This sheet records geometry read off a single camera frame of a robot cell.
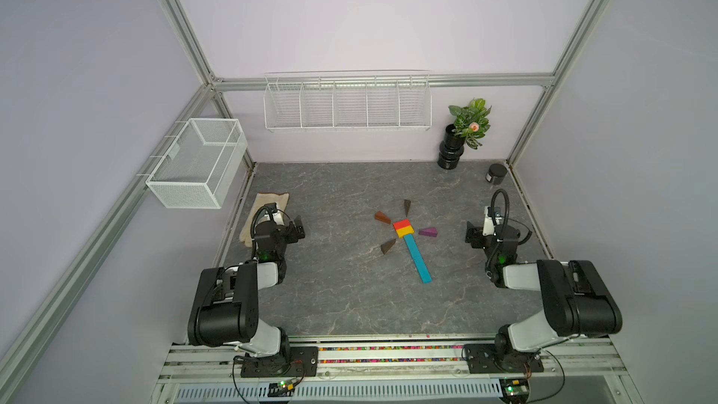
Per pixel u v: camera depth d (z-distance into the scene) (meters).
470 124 0.96
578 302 0.45
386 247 0.95
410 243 0.95
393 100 1.03
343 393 1.57
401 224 1.00
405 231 0.99
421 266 0.90
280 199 1.08
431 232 0.99
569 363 0.74
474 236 0.85
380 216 1.02
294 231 0.87
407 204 1.05
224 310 0.44
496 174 1.12
